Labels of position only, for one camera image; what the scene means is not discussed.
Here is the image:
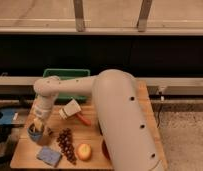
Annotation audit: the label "brown bowl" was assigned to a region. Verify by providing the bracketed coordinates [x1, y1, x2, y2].
[102, 140, 110, 160]

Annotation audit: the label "yellow apple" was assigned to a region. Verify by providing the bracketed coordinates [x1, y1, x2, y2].
[76, 143, 92, 161]

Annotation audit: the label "metal fork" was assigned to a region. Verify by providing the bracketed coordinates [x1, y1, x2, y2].
[46, 127, 53, 136]

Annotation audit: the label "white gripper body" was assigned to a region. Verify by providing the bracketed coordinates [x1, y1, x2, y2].
[33, 101, 54, 120]

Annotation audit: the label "blue cup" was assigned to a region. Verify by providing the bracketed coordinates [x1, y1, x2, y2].
[27, 124, 44, 142]

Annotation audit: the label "bunch of dark grapes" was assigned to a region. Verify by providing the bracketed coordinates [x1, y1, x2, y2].
[57, 128, 76, 165]

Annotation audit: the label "green plastic tray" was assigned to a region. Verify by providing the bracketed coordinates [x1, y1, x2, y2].
[43, 68, 90, 103]

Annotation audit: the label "blue object at left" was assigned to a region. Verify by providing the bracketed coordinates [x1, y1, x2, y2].
[0, 108, 16, 125]

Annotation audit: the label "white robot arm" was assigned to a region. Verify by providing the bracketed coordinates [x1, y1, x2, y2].
[34, 69, 164, 171]

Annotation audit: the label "yellow gripper fingers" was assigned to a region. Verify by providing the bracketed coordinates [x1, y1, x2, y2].
[34, 118, 44, 132]

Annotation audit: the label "blue sponge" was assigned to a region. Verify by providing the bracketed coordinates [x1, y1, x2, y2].
[37, 146, 62, 167]

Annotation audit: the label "orange carrot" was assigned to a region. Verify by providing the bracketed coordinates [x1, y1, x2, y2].
[77, 114, 91, 126]

